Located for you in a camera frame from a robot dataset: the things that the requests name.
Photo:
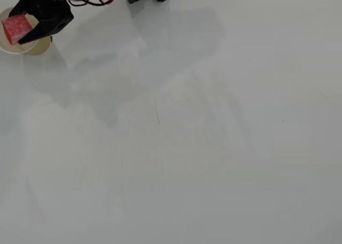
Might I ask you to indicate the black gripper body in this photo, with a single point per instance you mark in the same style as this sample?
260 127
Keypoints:
54 21

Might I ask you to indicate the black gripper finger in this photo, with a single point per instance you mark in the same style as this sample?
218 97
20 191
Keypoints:
19 9
36 33

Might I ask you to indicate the beige paper cup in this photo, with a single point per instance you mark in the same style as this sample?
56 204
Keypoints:
40 46

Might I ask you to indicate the red foam cube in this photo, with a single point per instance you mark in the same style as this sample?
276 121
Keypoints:
16 27

